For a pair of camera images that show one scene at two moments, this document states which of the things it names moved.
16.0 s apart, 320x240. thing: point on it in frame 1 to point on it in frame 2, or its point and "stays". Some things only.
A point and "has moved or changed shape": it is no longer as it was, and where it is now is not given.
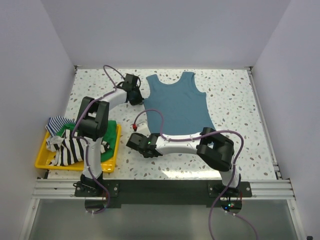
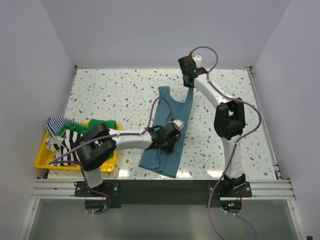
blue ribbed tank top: x=183 y=104 has moved or changed shape
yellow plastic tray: x=43 y=158 stays
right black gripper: x=144 y=155 to x=187 y=86
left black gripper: x=139 y=100 to x=170 y=149
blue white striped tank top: x=55 y=123 stays
